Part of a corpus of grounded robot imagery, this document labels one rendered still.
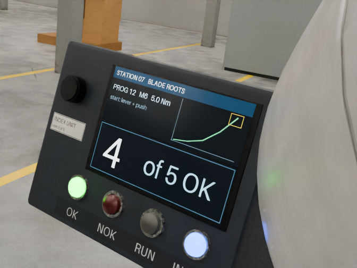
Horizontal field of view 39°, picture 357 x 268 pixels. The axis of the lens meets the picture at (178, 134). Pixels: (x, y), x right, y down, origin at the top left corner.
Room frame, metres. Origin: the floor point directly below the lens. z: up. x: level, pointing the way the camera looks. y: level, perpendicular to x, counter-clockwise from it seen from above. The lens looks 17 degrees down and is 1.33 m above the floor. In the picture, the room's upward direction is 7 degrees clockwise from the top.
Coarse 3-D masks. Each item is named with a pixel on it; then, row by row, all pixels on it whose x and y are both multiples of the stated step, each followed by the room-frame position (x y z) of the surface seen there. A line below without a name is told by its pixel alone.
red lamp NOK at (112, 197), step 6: (108, 192) 0.45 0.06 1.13; (114, 192) 0.44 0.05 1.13; (108, 198) 0.44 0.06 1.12; (114, 198) 0.44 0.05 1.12; (120, 198) 0.44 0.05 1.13; (102, 204) 0.45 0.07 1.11; (108, 204) 0.43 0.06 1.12; (114, 204) 0.43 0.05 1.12; (120, 204) 0.44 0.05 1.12; (108, 210) 0.43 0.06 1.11; (114, 210) 0.43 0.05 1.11; (120, 210) 0.43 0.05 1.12; (108, 216) 0.44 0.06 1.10; (114, 216) 0.43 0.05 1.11
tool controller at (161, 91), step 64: (64, 64) 0.53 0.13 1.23; (128, 64) 0.49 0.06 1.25; (64, 128) 0.50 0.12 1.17; (128, 128) 0.46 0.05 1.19; (192, 128) 0.42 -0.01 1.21; (256, 128) 0.40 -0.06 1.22; (64, 192) 0.48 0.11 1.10; (128, 192) 0.44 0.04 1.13; (192, 192) 0.40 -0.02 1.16; (256, 192) 0.38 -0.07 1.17; (128, 256) 0.42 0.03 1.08; (256, 256) 0.40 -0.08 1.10
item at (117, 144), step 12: (108, 132) 0.47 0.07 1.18; (120, 132) 0.46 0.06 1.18; (132, 132) 0.46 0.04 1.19; (96, 144) 0.47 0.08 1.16; (108, 144) 0.47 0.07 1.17; (120, 144) 0.46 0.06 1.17; (132, 144) 0.45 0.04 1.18; (96, 156) 0.47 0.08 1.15; (108, 156) 0.46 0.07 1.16; (120, 156) 0.45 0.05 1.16; (96, 168) 0.47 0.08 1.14; (108, 168) 0.46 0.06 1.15; (120, 168) 0.45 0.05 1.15; (120, 180) 0.45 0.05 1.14
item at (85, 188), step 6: (78, 174) 0.47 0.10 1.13; (72, 180) 0.47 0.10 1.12; (78, 180) 0.47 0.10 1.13; (84, 180) 0.47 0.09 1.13; (72, 186) 0.46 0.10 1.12; (78, 186) 0.46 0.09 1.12; (84, 186) 0.46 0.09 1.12; (72, 192) 0.46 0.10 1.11; (78, 192) 0.46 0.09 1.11; (84, 192) 0.46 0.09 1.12; (78, 198) 0.46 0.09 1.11
